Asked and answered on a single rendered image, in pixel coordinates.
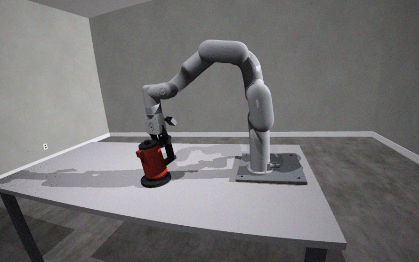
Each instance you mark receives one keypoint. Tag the red kettle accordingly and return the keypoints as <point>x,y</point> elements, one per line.
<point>153,163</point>

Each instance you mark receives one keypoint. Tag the black round disk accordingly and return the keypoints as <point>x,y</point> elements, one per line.
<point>156,183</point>

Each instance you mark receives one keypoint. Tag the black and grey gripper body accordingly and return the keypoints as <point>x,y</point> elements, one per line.
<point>154,123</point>

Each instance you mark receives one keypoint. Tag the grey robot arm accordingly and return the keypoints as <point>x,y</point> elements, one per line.
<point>260,117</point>

